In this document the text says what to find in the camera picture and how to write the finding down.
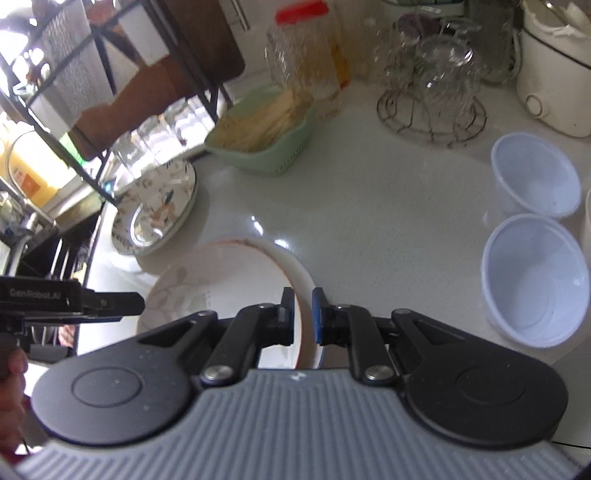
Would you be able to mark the black metal shelf rack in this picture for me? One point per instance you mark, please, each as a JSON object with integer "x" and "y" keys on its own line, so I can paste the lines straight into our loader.
{"x": 92, "y": 60}

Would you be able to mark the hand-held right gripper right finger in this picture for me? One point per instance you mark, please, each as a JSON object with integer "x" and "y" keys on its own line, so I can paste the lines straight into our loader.
{"x": 317, "y": 316}

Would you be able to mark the clear glass pitcher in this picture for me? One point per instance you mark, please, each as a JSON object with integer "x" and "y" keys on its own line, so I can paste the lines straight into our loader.
{"x": 491, "y": 41}

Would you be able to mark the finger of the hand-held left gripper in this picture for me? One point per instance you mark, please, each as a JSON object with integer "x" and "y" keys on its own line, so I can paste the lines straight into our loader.
{"x": 115, "y": 304}

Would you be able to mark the white leaf-print plate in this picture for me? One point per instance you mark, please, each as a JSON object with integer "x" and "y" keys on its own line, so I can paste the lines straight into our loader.
{"x": 221, "y": 286}

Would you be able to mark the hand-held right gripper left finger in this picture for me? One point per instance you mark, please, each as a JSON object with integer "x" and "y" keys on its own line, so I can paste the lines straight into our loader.
{"x": 286, "y": 316}

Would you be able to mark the white electric cooking pot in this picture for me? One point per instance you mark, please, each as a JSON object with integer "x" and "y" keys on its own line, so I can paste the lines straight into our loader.
{"x": 554, "y": 78}

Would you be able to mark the person's left hand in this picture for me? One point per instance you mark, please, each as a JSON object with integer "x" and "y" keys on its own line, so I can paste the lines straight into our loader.
{"x": 16, "y": 374}

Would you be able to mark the yellow plastic bottle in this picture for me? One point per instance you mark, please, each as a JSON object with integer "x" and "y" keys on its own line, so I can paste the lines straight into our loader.
{"x": 27, "y": 170}

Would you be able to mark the red-lid plastic jar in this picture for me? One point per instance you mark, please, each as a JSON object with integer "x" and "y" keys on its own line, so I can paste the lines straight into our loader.
{"x": 304, "y": 50}

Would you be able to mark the green plastic basket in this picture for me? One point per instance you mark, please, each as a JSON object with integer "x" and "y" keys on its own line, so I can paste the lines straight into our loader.
{"x": 281, "y": 147}

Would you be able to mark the brown wooden cutting board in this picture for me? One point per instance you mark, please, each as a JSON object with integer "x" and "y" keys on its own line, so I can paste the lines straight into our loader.
{"x": 184, "y": 60}

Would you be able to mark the floral plate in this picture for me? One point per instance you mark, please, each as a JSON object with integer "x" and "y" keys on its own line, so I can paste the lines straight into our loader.
{"x": 159, "y": 207}

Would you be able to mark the white bowl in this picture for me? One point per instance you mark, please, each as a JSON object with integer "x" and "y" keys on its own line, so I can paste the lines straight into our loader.
{"x": 535, "y": 170}
{"x": 535, "y": 281}

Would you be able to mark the clear glass jar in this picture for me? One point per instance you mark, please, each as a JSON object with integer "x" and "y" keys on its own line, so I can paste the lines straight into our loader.
{"x": 178, "y": 120}
{"x": 136, "y": 147}

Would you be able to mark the bundle of wooden chopsticks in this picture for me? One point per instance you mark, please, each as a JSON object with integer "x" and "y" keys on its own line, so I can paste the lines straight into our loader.
{"x": 258, "y": 124}

